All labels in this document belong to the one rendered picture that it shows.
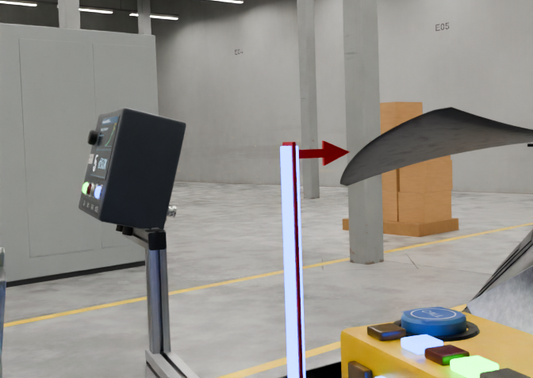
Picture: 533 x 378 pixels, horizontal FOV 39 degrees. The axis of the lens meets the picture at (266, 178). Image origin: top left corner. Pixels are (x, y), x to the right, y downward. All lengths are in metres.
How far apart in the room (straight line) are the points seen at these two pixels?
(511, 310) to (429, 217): 8.19
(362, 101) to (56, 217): 2.95
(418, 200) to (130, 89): 3.67
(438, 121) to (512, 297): 0.24
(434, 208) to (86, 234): 4.16
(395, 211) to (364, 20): 2.96
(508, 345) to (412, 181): 8.59
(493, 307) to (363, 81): 6.16
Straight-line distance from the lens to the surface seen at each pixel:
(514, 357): 0.44
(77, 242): 7.04
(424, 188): 8.95
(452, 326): 0.47
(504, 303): 0.85
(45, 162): 6.87
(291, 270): 0.70
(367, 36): 7.05
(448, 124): 0.71
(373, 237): 7.06
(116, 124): 1.26
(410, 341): 0.44
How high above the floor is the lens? 1.20
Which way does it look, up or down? 3 degrees down
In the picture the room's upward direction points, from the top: 2 degrees counter-clockwise
